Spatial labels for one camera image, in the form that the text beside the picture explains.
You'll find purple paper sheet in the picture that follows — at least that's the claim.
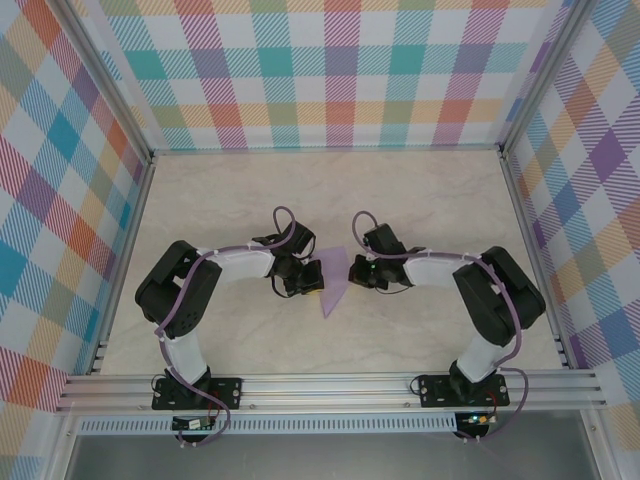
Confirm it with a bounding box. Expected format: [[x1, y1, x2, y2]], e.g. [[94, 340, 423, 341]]
[[312, 245, 352, 320]]

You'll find grey metal shelf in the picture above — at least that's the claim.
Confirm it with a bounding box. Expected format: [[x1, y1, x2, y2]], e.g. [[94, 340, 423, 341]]
[[64, 432, 601, 480]]

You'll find long aluminium mounting rail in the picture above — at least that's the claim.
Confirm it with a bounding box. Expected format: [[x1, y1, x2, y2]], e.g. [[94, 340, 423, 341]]
[[54, 369, 609, 415]]

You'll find thin table end rail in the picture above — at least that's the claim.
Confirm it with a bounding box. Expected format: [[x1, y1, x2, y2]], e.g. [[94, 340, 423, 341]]
[[152, 143, 504, 154]]

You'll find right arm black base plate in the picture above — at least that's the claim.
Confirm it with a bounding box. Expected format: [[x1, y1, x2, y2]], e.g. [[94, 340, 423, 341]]
[[418, 374, 511, 409]]

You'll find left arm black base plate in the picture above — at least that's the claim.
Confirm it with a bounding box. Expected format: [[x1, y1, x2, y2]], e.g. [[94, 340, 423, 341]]
[[151, 377, 245, 412]]

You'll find slotted grey cable duct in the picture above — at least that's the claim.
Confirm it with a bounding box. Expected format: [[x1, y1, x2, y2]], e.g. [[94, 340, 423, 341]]
[[78, 412, 459, 435]]

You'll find aluminium table side rail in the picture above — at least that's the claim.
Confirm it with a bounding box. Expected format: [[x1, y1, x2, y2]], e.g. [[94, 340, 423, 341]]
[[87, 152, 159, 376], [499, 147, 574, 371]]

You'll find aluminium frame post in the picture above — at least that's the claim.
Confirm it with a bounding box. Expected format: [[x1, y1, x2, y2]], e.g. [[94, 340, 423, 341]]
[[52, 0, 156, 166], [497, 0, 601, 161]]

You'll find aluminium frame leg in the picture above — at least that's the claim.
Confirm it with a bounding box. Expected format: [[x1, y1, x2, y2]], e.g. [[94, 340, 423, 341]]
[[43, 413, 81, 480], [579, 409, 610, 480]]

